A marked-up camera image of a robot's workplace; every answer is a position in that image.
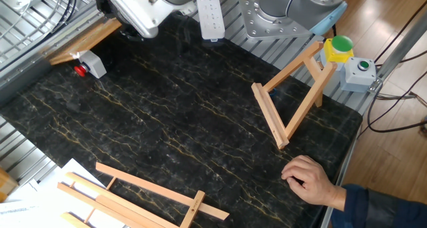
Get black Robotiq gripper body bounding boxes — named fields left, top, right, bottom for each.
left=95, top=0, right=121, bottom=19

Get wooden photo frame green print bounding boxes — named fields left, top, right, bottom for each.
left=48, top=17, right=123, bottom=66

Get person's right forearm blue sleeve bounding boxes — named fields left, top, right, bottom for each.
left=330, top=183, right=427, bottom=228

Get person's right hand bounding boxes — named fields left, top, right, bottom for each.
left=280, top=154, right=347, bottom=211

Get white box red button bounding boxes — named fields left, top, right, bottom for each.
left=73, top=50, right=107, bottom=79

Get white power strip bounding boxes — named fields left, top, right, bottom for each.
left=195, top=0, right=226, bottom=42

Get large wooden easel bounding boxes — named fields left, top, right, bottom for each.
left=56, top=161, right=230, bottom=228

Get upright wooden easel stand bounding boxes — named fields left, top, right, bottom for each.
left=251, top=40, right=338, bottom=150

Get small cardboard box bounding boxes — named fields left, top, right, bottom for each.
left=0, top=167, right=19, bottom=203

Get white paper sheets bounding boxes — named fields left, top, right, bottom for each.
left=0, top=157, right=127, bottom=228

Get yellow box green mushroom button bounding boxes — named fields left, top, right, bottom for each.
left=320, top=35, right=354, bottom=72

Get grey box green button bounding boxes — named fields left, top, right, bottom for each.
left=339, top=57, right=377, bottom=94

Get black cable bundle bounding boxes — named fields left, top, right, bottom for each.
left=43, top=0, right=78, bottom=39

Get grey aluminium frame beam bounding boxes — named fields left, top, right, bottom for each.
left=0, top=0, right=107, bottom=106

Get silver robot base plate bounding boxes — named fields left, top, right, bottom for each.
left=238, top=0, right=316, bottom=41

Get aluminium profile post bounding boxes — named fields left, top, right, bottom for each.
left=368, top=11, right=427, bottom=94

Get grey cable bundle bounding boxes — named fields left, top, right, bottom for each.
left=376, top=90, right=427, bottom=109

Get black looped cable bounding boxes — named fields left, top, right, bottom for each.
left=366, top=69, right=427, bottom=134

